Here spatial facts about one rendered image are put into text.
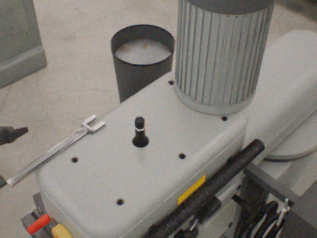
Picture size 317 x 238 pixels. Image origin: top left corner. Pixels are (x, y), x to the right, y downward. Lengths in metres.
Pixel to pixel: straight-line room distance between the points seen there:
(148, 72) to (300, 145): 1.88
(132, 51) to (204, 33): 2.54
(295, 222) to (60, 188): 0.56
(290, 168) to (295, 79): 0.30
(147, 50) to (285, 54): 2.08
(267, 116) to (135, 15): 3.55
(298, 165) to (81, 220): 0.83
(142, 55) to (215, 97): 2.41
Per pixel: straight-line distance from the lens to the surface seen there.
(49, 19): 4.78
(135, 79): 3.26
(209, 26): 0.91
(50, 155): 1.00
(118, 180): 0.95
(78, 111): 3.74
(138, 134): 0.98
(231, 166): 1.09
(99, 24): 4.63
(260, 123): 1.27
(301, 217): 1.15
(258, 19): 0.93
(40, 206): 1.90
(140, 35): 3.56
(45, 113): 3.78
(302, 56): 1.50
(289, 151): 1.48
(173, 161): 0.97
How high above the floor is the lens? 2.66
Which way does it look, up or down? 45 degrees down
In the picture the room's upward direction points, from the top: straight up
